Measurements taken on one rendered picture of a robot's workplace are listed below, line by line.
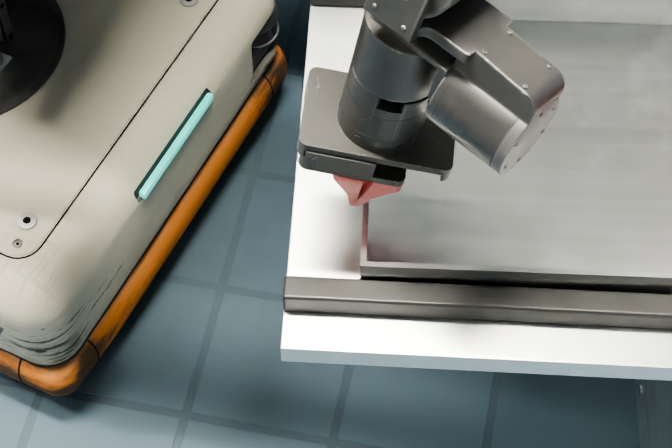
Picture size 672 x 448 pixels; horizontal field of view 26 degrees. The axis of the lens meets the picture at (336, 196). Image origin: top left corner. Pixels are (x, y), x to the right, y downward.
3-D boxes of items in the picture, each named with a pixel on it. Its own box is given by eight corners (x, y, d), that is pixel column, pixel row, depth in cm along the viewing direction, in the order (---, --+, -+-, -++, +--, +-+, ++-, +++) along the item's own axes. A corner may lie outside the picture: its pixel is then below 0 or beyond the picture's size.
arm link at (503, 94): (475, -118, 86) (391, -66, 80) (631, -6, 83) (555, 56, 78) (411, 27, 95) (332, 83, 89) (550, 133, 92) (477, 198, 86)
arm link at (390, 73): (408, -45, 88) (349, 3, 86) (497, 21, 87) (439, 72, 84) (387, 26, 94) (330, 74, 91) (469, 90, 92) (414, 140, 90)
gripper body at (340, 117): (446, 187, 96) (472, 122, 90) (294, 159, 95) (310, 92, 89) (452, 109, 100) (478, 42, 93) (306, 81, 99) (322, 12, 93)
